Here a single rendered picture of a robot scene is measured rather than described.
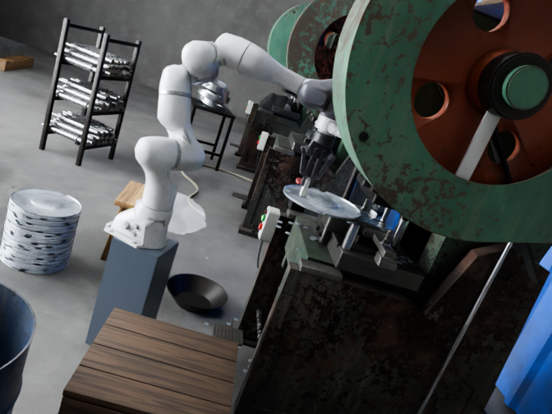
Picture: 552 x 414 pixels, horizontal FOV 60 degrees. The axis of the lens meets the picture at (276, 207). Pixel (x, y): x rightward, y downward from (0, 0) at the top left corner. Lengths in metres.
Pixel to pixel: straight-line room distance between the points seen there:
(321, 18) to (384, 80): 1.81
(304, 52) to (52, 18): 6.25
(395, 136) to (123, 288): 1.09
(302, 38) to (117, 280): 1.80
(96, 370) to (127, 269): 0.52
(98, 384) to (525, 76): 1.24
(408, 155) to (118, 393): 0.92
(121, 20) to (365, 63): 7.41
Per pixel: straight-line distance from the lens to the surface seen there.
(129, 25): 8.43
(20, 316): 1.35
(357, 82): 1.19
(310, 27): 2.97
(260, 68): 1.66
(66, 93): 3.85
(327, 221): 1.72
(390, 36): 1.20
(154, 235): 1.74
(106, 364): 1.38
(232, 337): 1.95
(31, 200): 2.36
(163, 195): 1.69
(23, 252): 2.33
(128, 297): 1.83
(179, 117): 1.66
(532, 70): 1.27
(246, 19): 8.23
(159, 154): 1.61
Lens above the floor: 1.22
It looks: 17 degrees down
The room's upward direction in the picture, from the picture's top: 20 degrees clockwise
